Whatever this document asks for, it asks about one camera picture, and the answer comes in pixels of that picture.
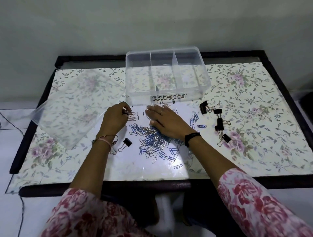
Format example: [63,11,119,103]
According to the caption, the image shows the clear divided plastic container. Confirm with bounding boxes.
[125,46,211,104]

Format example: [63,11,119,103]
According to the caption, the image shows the person's left hand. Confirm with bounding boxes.
[98,101,136,139]

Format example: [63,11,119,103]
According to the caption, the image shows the pile of paper clips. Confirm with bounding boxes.
[128,104,208,170]

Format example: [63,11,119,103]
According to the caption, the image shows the person's right hand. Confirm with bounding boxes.
[145,104,197,142]

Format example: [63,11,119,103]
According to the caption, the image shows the person's right forearm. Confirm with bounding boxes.
[185,134,245,183]

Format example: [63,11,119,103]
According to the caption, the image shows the black table frame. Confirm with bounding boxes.
[9,50,313,198]

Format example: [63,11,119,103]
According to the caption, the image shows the thin black cable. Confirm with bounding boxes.
[0,111,27,237]

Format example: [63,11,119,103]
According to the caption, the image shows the clear plastic container lid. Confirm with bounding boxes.
[31,70,123,150]

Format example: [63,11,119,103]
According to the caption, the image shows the gold bangle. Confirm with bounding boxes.
[92,134,118,145]

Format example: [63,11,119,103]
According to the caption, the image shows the floral tablecloth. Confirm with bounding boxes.
[5,62,313,194]

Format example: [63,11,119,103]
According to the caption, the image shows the pink floral garment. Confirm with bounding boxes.
[40,167,313,237]

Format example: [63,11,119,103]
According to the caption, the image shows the black wristband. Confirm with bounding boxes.
[184,132,201,147]

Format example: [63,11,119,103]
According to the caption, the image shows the person's left forearm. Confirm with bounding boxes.
[69,135,118,198]

